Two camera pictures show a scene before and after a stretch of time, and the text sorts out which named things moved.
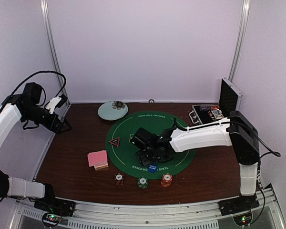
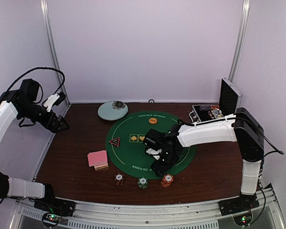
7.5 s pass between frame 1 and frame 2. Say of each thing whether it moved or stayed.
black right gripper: moved
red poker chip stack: stayed
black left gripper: stayed
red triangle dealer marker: stayed
